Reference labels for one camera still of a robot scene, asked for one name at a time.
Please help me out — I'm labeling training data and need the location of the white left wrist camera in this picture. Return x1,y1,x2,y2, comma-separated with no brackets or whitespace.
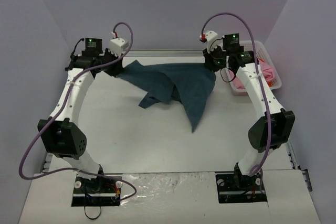
109,32,129,57

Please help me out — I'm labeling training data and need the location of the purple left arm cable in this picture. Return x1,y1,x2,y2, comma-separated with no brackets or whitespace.
18,22,138,205

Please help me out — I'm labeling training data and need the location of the pink t-shirt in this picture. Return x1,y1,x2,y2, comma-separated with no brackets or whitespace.
233,58,276,89

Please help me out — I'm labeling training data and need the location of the thin black cable loop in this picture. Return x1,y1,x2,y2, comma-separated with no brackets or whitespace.
83,192,103,220

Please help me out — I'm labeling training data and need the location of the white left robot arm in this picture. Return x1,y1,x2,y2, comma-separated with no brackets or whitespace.
37,36,129,191

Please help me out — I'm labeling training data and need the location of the white plastic basket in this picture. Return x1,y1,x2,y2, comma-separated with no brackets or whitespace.
230,41,282,95

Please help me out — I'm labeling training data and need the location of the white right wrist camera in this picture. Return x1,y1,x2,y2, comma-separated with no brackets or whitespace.
199,30,221,52

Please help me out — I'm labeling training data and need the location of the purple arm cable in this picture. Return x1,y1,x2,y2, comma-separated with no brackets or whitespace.
18,22,138,205
201,12,275,177

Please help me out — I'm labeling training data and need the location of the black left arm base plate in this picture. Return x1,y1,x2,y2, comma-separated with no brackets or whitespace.
71,175,122,207

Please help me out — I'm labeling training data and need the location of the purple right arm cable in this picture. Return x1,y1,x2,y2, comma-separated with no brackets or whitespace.
201,12,275,177

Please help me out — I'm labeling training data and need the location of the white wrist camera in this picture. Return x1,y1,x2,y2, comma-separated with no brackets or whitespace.
109,32,129,57
199,30,221,52

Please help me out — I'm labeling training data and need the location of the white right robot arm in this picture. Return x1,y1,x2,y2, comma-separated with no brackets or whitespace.
200,30,295,189

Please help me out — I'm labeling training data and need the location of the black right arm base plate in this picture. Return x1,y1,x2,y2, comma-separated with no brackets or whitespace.
215,172,268,204

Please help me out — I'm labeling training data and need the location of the teal blue t-shirt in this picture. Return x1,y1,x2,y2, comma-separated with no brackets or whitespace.
117,60,216,132

